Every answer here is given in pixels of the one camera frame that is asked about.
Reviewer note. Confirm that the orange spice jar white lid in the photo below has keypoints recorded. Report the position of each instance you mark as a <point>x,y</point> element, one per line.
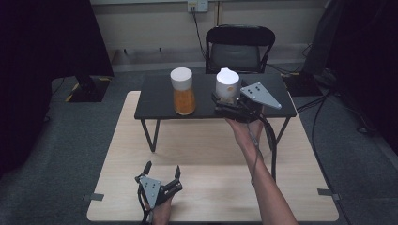
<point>184,103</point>

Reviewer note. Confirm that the person's left hand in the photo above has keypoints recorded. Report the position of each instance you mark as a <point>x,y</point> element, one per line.
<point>161,214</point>

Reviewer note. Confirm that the black metal shelf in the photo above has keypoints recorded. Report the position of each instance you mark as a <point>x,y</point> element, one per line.
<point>156,100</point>

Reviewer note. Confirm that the dark grey cloth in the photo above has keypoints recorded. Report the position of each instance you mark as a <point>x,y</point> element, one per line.
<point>322,37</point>

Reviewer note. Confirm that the person's right hand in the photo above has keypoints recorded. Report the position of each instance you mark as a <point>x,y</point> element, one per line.
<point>245,132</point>

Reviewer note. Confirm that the white wall socket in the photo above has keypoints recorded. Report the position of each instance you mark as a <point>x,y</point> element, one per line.
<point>197,5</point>

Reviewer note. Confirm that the grey tape strip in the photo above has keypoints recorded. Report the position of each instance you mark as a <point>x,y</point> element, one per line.
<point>328,193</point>
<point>93,197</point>

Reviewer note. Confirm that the white cup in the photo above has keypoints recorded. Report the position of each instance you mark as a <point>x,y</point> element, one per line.
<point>227,84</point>

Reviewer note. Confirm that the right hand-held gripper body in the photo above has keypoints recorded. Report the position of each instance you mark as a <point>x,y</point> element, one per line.
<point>259,95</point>

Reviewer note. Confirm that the black curtain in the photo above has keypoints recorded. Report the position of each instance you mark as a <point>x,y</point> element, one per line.
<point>369,62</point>
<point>47,47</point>

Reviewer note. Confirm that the black folding chair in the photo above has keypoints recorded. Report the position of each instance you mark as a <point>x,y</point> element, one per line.
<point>239,36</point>

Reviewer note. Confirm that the black stand base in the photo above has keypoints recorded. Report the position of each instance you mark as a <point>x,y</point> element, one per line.
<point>302,86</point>
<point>89,90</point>

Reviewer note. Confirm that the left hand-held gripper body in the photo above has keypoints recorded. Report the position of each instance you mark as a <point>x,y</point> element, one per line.
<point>151,190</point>

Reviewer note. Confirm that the yellow floor tape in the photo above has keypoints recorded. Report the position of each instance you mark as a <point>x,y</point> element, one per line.
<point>72,92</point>

